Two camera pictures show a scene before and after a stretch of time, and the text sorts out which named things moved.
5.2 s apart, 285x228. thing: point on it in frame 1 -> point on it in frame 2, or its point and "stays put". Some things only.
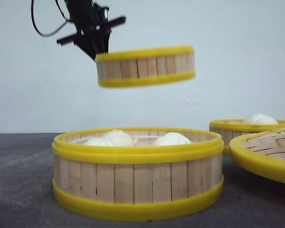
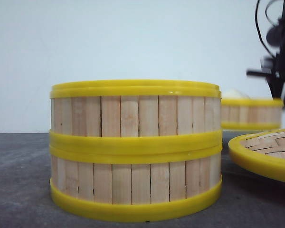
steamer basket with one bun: (230, 129) -> (251, 114)
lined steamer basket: (144, 66) -> (136, 116)
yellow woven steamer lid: (271, 151) stays put
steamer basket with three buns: (136, 173) stays put
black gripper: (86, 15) -> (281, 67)
